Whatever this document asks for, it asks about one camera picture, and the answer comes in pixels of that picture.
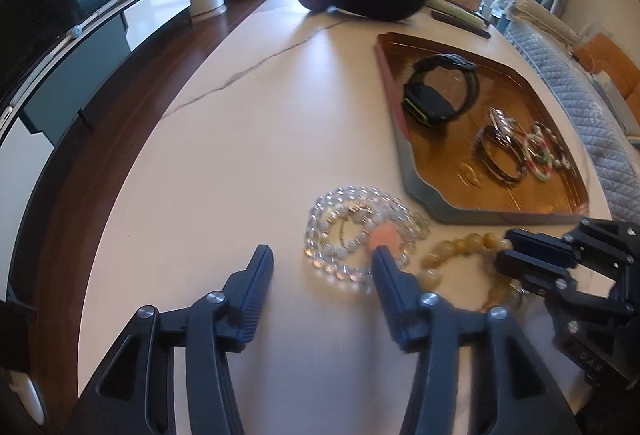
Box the clear crystal bead necklace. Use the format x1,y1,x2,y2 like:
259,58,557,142
305,185,431,293

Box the grey quilted sofa cover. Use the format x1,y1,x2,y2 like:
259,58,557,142
502,0,640,223

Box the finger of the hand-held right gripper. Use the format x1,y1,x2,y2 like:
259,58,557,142
504,226,588,266
492,249,581,301

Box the small gold earring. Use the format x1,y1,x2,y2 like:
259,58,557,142
460,162,483,188

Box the black remote control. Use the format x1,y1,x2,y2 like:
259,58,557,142
431,10,493,39

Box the orange sofa cushion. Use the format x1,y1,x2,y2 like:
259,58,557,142
572,32,640,116

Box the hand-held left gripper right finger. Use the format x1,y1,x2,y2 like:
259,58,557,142
371,246,583,435

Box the white television cabinet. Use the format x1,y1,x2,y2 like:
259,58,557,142
0,0,193,156

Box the dark bangle bracelet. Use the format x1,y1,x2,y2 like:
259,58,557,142
472,125,526,186

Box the copper metal tray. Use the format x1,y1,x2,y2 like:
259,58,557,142
376,32,591,226

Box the green pink bead bracelet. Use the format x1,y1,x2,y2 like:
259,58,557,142
522,122,573,180

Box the black smartwatch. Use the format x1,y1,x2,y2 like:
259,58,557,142
402,54,481,128

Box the pale green stick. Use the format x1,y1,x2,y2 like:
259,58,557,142
425,0,488,28

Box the yellow bead bracelet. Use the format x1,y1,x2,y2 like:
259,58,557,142
419,235,526,313

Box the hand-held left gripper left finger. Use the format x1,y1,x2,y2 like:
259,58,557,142
75,244,275,435

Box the silver chain bracelet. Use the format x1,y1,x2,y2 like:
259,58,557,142
487,107,521,148

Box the rolled quilt in bag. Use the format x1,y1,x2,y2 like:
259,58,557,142
500,0,581,46

